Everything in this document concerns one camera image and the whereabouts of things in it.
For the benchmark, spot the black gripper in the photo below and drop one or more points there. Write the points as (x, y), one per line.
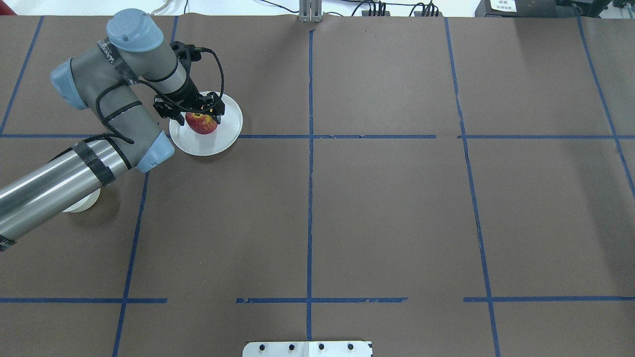
(187, 95)

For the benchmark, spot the red yellow apple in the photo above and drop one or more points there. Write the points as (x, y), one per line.
(201, 124)

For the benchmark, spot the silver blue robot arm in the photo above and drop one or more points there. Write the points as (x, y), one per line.
(134, 51)

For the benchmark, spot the white round plate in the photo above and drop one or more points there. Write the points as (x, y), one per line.
(226, 133)

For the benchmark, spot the white small bowl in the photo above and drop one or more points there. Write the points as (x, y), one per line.
(84, 204)

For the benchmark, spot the black mini computer box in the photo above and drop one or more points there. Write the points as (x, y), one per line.
(525, 9)

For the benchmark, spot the aluminium frame post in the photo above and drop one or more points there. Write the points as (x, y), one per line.
(310, 11)

